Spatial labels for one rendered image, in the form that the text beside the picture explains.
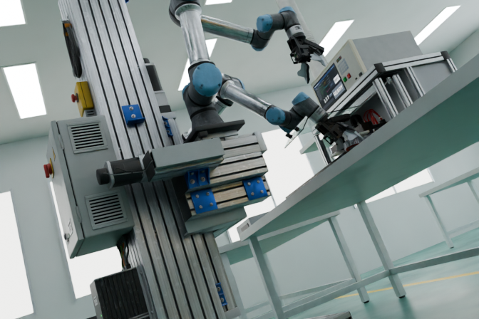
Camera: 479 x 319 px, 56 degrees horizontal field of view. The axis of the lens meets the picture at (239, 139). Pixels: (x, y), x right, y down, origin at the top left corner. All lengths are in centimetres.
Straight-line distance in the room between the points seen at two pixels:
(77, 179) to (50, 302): 475
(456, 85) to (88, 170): 126
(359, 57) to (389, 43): 21
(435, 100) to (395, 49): 104
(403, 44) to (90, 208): 165
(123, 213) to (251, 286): 511
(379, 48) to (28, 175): 541
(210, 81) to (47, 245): 505
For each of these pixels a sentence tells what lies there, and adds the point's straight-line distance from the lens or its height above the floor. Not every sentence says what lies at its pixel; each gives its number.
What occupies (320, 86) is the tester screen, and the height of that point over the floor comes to 126.
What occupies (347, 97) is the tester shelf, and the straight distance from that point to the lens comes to 228.
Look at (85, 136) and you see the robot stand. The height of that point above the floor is 114.
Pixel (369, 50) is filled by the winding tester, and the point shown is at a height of 124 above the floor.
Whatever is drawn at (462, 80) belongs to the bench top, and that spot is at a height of 71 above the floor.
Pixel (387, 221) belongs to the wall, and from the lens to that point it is 794.
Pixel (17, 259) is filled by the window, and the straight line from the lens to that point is 655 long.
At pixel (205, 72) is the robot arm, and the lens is 176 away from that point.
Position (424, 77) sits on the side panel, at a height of 101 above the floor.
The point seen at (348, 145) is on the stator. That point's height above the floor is 84.
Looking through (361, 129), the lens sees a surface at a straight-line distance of 215.
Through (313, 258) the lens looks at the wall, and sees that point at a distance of 715.
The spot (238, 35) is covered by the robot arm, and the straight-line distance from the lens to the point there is 213.
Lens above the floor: 42
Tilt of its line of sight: 17 degrees up
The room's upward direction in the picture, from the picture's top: 20 degrees counter-clockwise
